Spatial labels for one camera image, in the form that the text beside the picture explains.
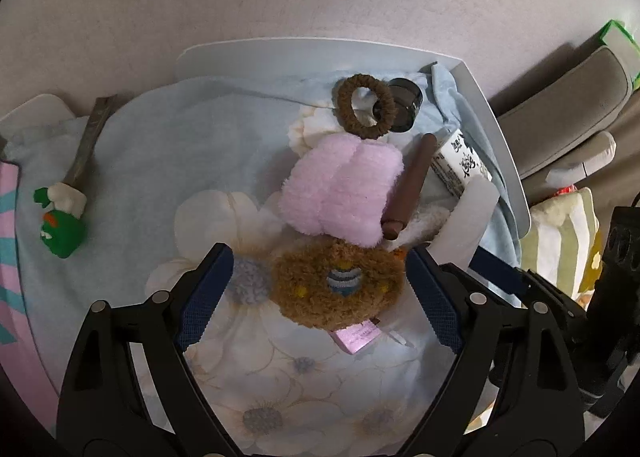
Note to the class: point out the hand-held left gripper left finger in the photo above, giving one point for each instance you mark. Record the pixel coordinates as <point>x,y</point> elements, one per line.
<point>207,297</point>

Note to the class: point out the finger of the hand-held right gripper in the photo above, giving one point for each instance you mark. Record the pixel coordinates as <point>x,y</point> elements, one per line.
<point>495,273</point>

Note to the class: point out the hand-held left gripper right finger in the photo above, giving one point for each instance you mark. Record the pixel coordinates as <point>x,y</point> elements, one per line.
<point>434,297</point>

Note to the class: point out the brown plush toy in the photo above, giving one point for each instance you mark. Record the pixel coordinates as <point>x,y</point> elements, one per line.
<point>310,287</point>

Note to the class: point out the white printed tube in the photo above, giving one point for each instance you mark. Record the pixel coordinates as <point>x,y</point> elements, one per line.
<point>457,162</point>

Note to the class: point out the pink fluffy socks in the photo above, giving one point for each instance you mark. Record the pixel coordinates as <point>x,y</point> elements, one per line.
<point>340,187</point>

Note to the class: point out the small clear tube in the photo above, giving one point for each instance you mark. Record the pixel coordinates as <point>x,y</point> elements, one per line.
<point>400,338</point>

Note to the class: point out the yellow striped cushion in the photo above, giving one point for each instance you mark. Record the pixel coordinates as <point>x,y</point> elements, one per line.
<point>550,237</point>

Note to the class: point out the white fleece item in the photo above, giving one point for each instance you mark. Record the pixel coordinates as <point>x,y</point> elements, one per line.
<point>425,222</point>

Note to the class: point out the small pink box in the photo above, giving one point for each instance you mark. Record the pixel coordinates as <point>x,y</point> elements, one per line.
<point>356,336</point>

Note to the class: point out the brown wooden stick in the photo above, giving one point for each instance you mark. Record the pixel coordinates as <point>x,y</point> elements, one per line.
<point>412,182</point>

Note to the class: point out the light blue floral blanket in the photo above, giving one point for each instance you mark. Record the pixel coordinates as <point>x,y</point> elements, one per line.
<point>175,152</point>

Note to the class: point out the green toy figure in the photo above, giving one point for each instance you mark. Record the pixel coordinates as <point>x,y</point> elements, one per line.
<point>62,237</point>

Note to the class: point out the grey chair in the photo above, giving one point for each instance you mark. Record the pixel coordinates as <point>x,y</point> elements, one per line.
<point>565,97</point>

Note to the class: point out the black round tin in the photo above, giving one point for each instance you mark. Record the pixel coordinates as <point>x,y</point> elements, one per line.
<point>407,104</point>

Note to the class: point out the white fluffy scrunchie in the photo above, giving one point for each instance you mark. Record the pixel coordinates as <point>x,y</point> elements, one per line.
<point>312,129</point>

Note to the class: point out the brown hair scrunchie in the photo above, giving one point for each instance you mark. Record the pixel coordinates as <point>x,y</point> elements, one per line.
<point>345,107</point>

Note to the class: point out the white pillow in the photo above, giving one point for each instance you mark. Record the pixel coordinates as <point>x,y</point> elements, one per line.
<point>35,112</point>

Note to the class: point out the green box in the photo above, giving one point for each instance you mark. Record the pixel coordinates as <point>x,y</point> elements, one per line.
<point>620,39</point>

